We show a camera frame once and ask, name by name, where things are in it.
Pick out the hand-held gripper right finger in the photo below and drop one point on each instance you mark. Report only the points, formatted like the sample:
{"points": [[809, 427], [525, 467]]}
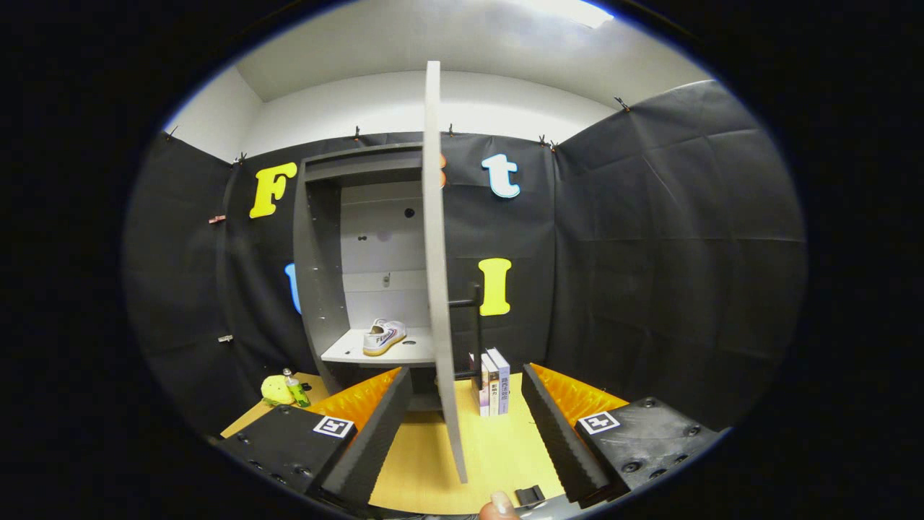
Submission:
{"points": [[552, 433]]}

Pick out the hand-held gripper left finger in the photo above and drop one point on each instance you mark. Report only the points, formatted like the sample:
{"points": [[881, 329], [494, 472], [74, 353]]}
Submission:
{"points": [[382, 433]]}

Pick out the white canvas shoe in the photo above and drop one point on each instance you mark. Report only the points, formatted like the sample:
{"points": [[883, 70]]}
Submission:
{"points": [[382, 336]]}

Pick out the grey shoe cabinet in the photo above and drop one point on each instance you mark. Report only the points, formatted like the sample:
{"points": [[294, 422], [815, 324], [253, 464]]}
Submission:
{"points": [[317, 289]]}

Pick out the beige shoe cabinet door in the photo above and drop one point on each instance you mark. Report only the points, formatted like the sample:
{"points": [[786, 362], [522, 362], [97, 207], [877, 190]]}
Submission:
{"points": [[433, 217]]}

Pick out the black clamp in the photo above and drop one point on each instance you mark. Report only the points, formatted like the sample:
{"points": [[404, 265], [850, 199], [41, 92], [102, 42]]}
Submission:
{"points": [[529, 495]]}

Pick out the white spine book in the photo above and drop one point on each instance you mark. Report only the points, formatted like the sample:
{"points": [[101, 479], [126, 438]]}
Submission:
{"points": [[491, 393]]}

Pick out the dark spine book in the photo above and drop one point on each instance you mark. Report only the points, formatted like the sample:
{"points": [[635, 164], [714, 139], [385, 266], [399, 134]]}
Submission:
{"points": [[476, 383]]}

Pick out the green drink bottle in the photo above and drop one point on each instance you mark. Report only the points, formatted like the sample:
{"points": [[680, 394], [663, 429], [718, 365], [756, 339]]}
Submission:
{"points": [[297, 393]]}

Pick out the yellow pineapple plush toy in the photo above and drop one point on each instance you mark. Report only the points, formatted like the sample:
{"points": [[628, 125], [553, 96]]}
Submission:
{"points": [[274, 390]]}

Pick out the black backdrop cloth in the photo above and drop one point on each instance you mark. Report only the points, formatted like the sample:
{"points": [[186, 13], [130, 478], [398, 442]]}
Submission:
{"points": [[650, 289]]}

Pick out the row of black cloth clips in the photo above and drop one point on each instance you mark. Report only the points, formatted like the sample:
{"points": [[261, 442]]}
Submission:
{"points": [[621, 104]]}

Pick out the long ceiling light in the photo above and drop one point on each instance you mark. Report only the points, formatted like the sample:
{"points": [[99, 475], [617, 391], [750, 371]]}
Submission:
{"points": [[574, 11]]}

